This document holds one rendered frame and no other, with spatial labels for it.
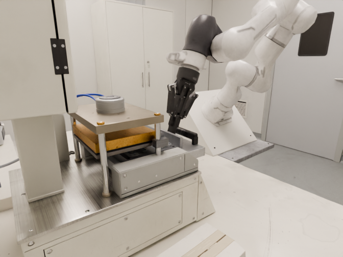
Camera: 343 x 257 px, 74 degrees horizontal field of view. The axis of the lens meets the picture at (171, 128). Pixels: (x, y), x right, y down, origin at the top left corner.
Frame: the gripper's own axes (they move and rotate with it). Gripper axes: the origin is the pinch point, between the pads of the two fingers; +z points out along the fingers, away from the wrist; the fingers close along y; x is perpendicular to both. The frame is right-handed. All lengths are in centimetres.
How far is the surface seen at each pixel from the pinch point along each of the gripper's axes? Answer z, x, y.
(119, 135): 4.7, -8.9, -23.1
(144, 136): 3.4, -10.8, -16.9
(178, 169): 9.7, -16.7, -7.0
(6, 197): 39, 26, -41
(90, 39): -62, 251, 31
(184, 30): -138, 260, 172
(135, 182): 13.8, -17.0, -19.9
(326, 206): 12, -37, 47
